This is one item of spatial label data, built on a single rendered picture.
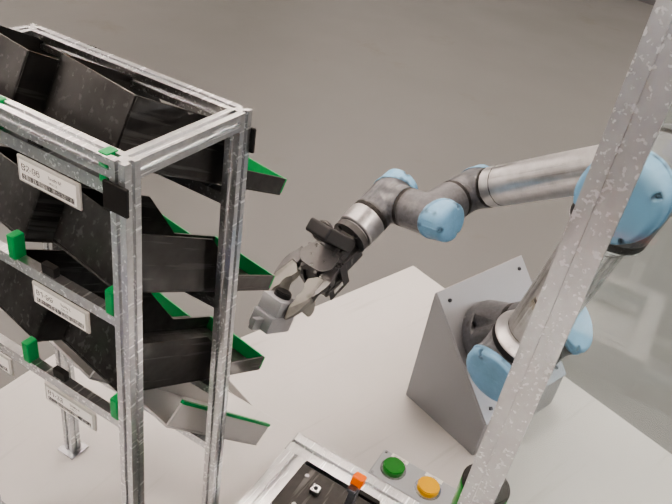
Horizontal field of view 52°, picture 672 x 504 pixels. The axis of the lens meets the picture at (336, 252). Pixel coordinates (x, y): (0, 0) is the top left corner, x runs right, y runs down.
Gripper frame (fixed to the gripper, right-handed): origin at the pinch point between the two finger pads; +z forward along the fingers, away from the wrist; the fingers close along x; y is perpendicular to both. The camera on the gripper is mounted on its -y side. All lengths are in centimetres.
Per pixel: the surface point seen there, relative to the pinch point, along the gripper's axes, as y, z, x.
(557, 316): -50, 5, -49
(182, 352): -18.9, 19.6, -6.3
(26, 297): -25.4, 28.0, 13.3
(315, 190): 202, -139, 157
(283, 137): 217, -171, 217
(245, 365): -4.5, 12.7, -6.5
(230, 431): 7.6, 20.1, -6.1
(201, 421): -1.7, 22.8, -6.1
